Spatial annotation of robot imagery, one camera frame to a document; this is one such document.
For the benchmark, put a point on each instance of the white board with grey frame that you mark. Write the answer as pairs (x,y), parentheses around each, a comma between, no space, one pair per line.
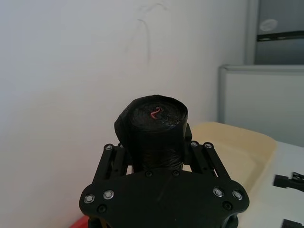
(263,102)

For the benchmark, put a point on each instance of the cream foam pad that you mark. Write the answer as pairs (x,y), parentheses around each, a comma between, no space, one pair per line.
(240,152)

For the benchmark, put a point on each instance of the black plastic clip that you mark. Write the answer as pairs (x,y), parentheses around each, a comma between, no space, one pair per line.
(288,181)

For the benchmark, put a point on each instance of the black plastic bag roll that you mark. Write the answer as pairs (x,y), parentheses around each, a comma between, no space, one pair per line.
(156,140)

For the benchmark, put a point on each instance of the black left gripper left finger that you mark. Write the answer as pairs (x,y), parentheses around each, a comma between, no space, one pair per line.
(108,161)

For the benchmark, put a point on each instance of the black flat piece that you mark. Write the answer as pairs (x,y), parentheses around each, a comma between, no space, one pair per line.
(293,223)

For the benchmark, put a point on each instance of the grey metal cabinet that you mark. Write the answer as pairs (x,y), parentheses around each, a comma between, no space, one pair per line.
(278,31)

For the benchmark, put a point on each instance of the red plastic box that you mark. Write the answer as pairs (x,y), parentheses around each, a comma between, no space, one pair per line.
(79,222)

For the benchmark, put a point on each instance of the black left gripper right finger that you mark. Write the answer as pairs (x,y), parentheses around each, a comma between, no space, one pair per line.
(209,161)

